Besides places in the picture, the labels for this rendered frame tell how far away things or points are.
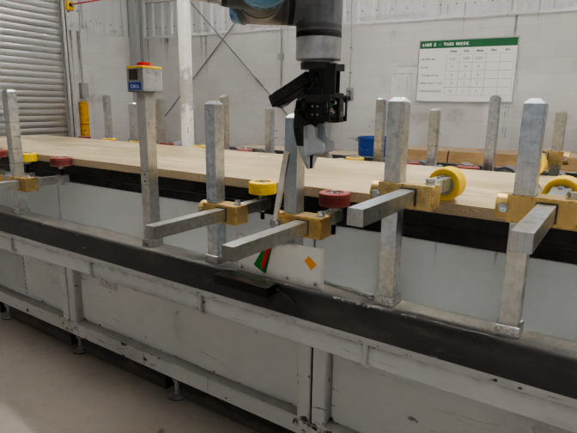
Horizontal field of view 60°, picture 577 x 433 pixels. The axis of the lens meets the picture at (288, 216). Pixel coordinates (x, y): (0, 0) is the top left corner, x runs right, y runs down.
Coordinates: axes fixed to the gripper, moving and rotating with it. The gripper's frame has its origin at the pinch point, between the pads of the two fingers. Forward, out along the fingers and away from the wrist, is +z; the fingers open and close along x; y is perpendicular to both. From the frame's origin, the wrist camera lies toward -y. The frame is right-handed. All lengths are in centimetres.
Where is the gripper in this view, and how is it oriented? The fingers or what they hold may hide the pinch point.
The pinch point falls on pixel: (306, 161)
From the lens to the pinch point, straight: 105.7
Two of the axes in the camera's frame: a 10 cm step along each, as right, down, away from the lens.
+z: -0.2, 9.8, 2.2
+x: 5.8, -1.7, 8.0
